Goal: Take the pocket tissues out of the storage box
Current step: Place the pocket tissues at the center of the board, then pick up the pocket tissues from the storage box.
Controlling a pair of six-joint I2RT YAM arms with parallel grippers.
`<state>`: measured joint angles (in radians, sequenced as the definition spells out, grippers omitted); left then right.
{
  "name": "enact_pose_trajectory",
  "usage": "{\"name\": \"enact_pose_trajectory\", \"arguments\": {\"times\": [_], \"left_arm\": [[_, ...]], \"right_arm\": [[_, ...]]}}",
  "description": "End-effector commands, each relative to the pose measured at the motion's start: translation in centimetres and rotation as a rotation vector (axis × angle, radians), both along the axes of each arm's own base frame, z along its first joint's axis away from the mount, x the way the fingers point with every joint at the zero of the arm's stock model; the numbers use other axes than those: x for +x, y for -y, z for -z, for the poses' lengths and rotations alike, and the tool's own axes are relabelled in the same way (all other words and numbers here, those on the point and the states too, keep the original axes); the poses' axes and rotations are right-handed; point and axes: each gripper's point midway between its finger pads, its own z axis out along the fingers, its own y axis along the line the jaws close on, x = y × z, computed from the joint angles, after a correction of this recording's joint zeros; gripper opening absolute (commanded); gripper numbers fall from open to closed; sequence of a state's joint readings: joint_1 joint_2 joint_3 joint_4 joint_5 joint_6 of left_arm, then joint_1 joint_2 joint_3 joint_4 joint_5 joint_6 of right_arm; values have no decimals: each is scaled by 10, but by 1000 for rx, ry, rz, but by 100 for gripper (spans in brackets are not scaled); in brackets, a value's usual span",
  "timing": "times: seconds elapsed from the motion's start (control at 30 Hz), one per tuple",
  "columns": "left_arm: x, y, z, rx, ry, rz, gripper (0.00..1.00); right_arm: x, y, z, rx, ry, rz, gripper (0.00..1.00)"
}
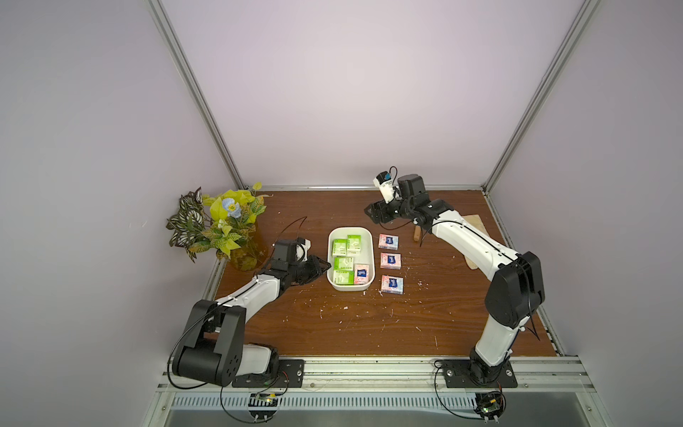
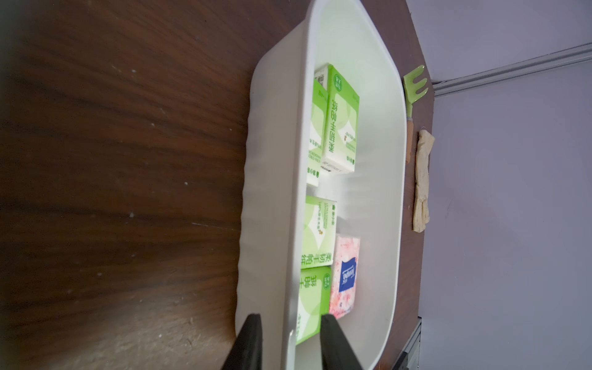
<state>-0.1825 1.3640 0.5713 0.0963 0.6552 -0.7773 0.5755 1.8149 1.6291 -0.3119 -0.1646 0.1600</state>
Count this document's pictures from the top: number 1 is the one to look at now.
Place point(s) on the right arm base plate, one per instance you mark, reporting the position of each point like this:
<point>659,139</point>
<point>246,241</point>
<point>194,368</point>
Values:
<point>472,374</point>

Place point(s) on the beige work glove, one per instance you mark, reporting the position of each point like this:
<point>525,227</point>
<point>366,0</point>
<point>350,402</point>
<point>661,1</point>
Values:
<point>476,230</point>

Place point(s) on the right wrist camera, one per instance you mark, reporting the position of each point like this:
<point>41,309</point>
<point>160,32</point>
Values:
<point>384,182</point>

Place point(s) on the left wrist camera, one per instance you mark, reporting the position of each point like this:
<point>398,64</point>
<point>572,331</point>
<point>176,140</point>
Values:
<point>303,246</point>

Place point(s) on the artificial plant in vase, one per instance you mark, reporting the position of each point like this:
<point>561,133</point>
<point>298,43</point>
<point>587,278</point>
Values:
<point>225,225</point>

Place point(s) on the right circuit board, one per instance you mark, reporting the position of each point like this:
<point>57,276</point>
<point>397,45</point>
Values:
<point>490,405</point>

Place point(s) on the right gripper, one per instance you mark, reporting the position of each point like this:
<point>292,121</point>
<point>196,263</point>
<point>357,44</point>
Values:
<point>384,210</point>

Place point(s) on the pink tissue pack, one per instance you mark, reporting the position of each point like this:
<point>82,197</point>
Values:
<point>390,261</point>
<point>392,285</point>
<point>388,242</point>
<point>361,274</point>

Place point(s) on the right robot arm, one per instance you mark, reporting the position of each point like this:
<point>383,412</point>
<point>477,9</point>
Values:
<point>516,289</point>

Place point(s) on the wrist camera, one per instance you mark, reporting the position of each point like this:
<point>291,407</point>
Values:
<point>303,246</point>
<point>384,182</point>

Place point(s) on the white storage box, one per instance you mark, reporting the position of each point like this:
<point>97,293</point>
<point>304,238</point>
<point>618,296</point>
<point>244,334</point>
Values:
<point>367,256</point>

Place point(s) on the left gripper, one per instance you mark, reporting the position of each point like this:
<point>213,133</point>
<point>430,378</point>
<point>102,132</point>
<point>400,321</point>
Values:
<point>317,270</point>

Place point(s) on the aluminium front rail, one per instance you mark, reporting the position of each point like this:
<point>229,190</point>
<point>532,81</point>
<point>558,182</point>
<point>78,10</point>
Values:
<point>424,373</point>

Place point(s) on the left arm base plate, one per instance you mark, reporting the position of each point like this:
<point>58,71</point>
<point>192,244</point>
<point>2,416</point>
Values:
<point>286,373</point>

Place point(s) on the circuit board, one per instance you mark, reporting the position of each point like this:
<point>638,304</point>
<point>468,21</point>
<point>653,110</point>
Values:
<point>490,405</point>
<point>263,406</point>

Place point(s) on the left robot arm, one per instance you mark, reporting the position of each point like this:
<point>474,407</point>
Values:
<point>212,348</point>

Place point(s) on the green tissue pack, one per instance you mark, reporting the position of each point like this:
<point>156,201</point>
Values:
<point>339,247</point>
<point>344,263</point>
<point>354,244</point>
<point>343,277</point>

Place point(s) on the left circuit board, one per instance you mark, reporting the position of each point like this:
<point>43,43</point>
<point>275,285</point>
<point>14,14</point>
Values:
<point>263,406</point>

